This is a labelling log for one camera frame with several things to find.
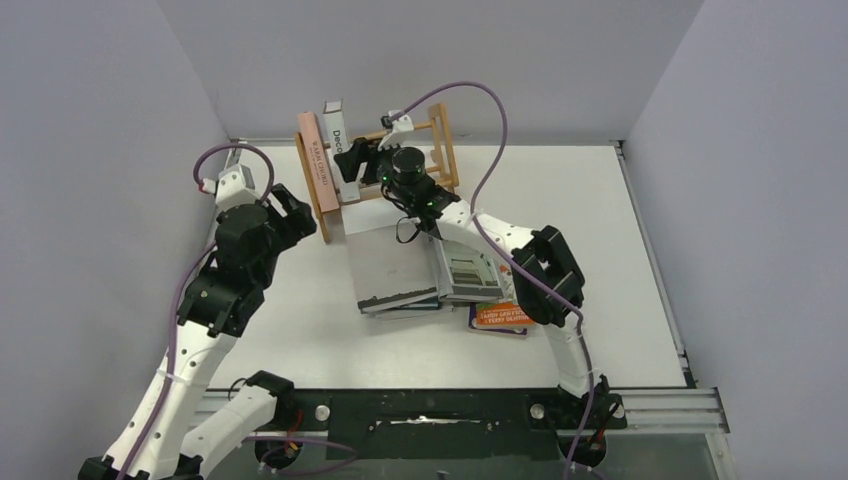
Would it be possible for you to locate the brown Decorate Furniture book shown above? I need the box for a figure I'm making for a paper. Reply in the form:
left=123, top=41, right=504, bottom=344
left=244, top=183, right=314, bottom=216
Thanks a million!
left=323, top=100, right=361, bottom=203

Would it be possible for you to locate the pink Warm Chord book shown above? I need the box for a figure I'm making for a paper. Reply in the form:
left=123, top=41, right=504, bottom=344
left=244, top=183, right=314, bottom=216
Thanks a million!
left=297, top=111, right=339, bottom=213

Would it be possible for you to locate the grey magazine-style book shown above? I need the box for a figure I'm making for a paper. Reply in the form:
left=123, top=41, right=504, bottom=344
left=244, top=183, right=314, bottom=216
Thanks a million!
left=429, top=237, right=504, bottom=303

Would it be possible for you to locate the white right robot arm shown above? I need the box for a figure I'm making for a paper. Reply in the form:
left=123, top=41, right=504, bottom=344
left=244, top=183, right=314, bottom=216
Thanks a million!
left=334, top=138, right=602, bottom=427

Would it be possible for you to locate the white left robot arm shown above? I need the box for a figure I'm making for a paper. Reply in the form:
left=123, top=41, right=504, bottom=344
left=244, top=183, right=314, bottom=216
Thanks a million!
left=78, top=180, right=317, bottom=479

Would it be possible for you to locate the teal book under stack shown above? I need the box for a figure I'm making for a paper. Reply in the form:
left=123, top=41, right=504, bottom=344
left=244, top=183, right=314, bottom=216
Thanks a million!
left=369, top=297, right=442, bottom=320

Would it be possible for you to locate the wooden book rack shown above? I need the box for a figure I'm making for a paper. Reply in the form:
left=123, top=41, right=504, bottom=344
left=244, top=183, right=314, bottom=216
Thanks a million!
left=294, top=102, right=460, bottom=244

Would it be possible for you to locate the large grey white book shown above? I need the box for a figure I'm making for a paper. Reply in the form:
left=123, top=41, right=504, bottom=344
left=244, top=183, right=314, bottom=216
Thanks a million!
left=342, top=200, right=438, bottom=315

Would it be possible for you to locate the purple book under orange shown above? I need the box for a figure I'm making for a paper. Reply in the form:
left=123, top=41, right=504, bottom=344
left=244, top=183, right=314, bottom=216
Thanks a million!
left=467, top=304, right=528, bottom=338

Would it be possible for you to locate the orange Treehouse book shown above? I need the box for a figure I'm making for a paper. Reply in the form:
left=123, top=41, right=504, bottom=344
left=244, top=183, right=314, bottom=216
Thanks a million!
left=476, top=300, right=535, bottom=332

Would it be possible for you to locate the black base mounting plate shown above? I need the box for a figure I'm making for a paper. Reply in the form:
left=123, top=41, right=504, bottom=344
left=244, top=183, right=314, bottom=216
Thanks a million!
left=260, top=388, right=628, bottom=465

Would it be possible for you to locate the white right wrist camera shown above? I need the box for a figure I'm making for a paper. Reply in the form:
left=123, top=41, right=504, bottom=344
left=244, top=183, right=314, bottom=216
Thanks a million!
left=378, top=110, right=415, bottom=150

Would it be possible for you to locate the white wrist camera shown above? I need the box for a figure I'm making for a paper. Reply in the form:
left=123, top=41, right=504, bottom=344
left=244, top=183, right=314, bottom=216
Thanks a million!
left=199, top=164, right=260, bottom=211
left=378, top=110, right=415, bottom=150

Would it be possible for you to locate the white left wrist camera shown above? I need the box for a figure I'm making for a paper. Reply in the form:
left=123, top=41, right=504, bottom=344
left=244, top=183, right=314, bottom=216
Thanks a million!
left=199, top=164, right=260, bottom=211

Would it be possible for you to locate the aluminium frame rail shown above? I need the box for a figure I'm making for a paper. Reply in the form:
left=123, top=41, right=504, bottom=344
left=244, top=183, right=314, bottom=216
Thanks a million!
left=190, top=146, right=727, bottom=448

